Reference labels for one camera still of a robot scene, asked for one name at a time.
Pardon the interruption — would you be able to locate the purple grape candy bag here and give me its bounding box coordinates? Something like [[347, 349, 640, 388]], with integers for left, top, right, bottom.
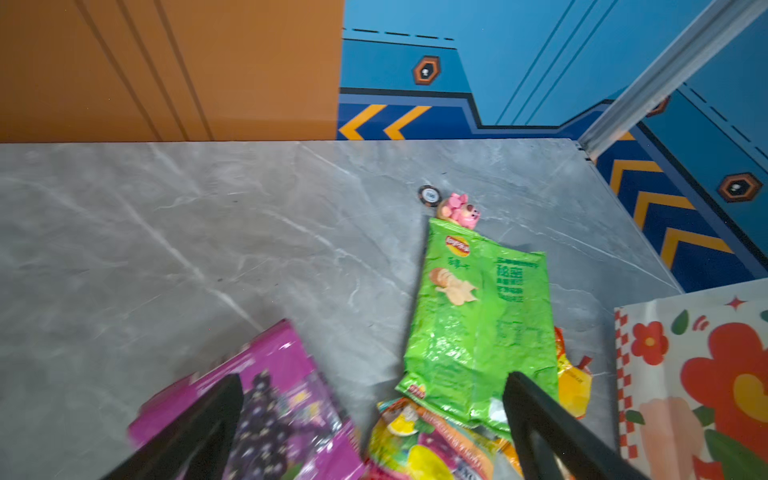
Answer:
[[128, 319, 364, 479]]

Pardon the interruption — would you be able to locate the red yellow small snack packet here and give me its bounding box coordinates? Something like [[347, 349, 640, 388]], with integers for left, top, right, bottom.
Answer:
[[555, 327, 592, 420]]

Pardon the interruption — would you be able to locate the pink bear keychain toy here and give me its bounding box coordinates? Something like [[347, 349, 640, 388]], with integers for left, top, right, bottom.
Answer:
[[437, 193, 481, 230]]

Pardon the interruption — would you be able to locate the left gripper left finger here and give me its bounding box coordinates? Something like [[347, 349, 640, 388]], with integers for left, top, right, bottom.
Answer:
[[104, 374, 244, 479]]

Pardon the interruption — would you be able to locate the right aluminium corner post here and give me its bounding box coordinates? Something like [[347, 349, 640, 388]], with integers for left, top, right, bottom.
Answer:
[[578, 0, 767, 162]]

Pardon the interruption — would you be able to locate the small black round badge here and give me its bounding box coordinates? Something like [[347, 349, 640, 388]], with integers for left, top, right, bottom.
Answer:
[[418, 185, 442, 208]]

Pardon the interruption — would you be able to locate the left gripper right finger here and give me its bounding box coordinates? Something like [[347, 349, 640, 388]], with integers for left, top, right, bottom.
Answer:
[[503, 372, 645, 479]]

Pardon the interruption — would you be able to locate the orange Fox's candy bag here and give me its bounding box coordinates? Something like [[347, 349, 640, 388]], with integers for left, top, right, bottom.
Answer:
[[363, 398, 501, 480]]

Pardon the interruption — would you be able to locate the white paper bag with flower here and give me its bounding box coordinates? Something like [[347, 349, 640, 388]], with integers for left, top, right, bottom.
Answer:
[[615, 279, 767, 479]]

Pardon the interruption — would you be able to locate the green chips bag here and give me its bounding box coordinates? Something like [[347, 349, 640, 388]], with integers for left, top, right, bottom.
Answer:
[[397, 218, 558, 439]]

